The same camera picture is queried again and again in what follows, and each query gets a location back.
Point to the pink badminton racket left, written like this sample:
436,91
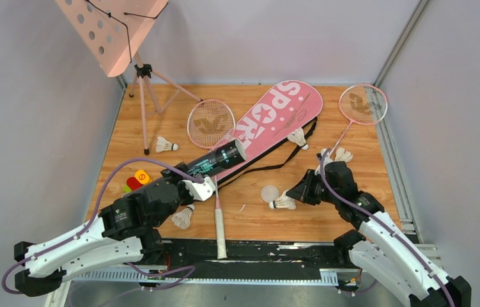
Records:
209,122

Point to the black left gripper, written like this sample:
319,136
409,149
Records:
179,174

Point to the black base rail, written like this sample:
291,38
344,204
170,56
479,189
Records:
254,260

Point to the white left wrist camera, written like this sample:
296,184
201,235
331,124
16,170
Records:
201,191

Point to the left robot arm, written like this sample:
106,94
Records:
124,232

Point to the white shuttlecock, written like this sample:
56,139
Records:
163,145
182,219
298,137
343,155
283,202

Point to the colourful toy blocks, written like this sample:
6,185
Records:
140,178

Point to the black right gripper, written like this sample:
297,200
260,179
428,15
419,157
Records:
301,191

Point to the pink racket cover bag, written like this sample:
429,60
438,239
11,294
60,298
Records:
285,107

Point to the translucent tube lid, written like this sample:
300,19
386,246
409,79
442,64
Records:
269,193

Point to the black shuttlecock tube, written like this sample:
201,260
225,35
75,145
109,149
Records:
216,161

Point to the pink badminton racket right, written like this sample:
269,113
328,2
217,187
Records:
362,104

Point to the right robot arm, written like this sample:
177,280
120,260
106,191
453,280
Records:
376,245

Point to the pink badminton racket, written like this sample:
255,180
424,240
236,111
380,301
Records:
209,122
362,104

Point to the pink music stand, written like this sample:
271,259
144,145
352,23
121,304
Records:
114,31

